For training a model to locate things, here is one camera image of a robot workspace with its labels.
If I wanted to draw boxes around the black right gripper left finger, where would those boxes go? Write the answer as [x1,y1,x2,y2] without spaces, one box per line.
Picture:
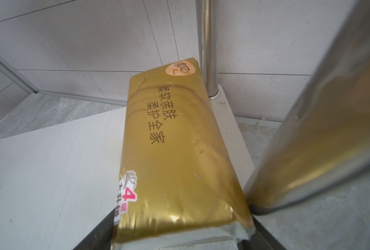
[73,209,114,250]

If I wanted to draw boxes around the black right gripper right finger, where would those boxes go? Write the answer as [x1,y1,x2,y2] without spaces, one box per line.
[238,217,286,250]

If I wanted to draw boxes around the white two-tier shelf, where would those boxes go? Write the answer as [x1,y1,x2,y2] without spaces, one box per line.
[0,0,370,250]

